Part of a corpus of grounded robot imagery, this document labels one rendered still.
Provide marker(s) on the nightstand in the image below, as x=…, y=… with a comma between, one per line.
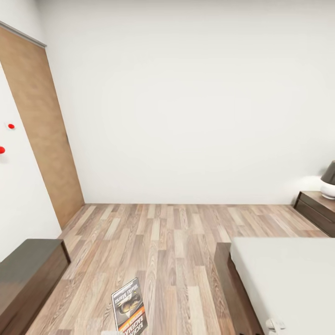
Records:
x=317, y=209

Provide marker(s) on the hardback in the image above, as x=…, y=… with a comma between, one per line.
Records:
x=129, y=313

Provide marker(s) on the bed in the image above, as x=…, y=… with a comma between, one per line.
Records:
x=286, y=278

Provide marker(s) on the sliding door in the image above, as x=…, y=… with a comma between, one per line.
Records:
x=26, y=67

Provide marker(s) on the bench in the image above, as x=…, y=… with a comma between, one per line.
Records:
x=28, y=277

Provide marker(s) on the electric switch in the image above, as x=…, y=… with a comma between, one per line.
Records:
x=9, y=125

